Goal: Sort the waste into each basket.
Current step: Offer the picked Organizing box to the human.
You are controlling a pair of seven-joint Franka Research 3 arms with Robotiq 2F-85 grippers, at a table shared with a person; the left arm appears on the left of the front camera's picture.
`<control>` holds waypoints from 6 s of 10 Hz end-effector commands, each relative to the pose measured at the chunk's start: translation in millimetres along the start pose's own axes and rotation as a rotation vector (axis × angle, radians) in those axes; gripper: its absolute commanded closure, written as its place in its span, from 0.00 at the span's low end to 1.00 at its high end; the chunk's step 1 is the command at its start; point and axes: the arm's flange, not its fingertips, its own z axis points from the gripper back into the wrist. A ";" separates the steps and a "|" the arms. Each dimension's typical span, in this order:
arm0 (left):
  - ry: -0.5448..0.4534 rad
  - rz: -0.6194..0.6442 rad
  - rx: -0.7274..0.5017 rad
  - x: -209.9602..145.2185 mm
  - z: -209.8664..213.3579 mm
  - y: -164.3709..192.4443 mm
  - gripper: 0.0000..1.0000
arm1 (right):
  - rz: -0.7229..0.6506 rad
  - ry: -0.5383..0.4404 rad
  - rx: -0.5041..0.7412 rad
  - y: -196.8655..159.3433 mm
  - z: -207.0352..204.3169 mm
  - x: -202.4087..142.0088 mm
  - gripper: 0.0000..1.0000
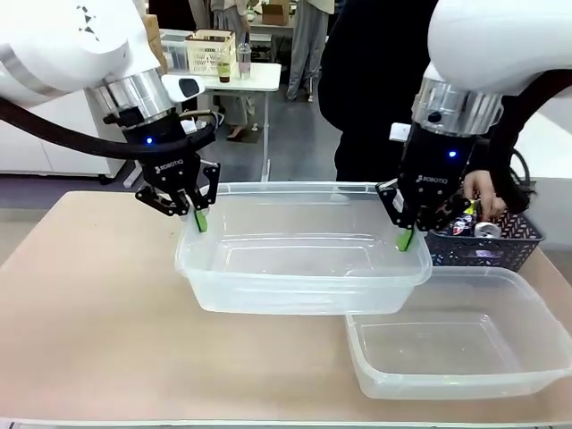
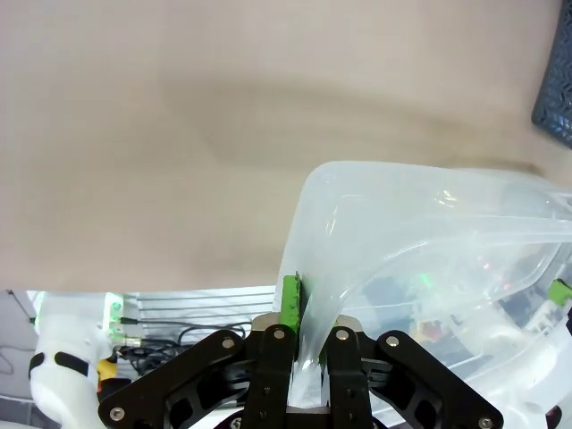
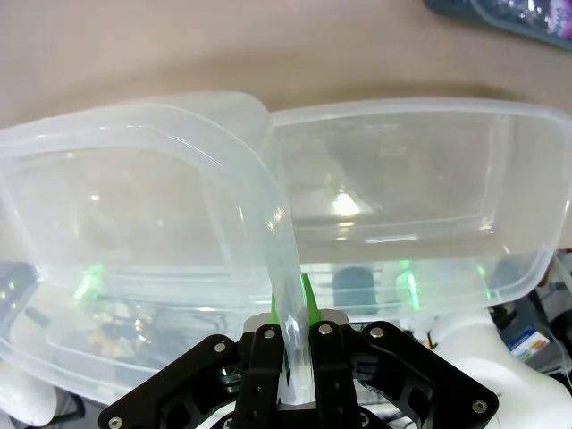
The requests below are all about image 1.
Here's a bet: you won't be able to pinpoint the thick black cable hose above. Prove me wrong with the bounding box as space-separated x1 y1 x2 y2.
0 96 218 162

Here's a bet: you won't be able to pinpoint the clear plastic cup pink base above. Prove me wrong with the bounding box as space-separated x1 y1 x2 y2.
236 43 253 80

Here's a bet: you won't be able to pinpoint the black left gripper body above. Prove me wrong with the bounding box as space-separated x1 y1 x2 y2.
120 111 206 198

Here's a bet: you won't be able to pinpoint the person's left forearm black sleeve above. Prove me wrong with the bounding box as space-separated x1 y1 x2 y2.
489 114 540 214

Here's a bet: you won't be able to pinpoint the thin black cables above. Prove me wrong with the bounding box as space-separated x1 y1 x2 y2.
509 147 540 198

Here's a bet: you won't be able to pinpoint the clear plastic storage bin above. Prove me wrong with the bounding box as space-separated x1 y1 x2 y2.
159 29 198 72

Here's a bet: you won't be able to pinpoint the bystander in grey trousers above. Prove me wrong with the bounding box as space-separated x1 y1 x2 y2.
285 0 324 102

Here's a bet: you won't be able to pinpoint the dark patterned plastic basket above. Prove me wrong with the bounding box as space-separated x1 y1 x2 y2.
424 191 546 273

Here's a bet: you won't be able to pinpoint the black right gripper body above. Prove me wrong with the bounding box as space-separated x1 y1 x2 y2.
396 121 478 223

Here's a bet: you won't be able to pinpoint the plastic cup with brown drink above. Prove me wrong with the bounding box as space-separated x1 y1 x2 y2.
217 53 233 85

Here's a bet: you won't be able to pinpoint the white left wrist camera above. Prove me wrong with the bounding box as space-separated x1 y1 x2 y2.
161 73 206 103

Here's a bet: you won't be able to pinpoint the person's left hand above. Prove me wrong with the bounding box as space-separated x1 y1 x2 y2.
463 171 507 221

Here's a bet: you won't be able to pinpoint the white folding table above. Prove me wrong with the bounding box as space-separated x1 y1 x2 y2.
196 62 283 183

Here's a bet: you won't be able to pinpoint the person's torso in black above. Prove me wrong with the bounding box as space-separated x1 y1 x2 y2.
317 0 442 184

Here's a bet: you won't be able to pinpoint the shallow clear plastic container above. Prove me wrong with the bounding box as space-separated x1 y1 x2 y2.
344 266 567 400

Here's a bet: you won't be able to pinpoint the beige plastic crate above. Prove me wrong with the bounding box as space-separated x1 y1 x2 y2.
185 29 237 75

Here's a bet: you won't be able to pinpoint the cardboard box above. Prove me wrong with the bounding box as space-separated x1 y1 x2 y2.
261 3 291 27

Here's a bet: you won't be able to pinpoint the bystander in long skirt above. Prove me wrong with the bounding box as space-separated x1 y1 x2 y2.
187 0 259 140

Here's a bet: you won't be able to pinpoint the large deep clear plastic container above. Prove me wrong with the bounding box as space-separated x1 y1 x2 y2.
172 181 433 316

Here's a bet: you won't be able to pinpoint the brown paper bag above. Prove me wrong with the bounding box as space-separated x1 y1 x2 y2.
142 13 169 75

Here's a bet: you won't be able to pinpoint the white cabinet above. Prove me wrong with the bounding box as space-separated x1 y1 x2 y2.
0 88 135 187

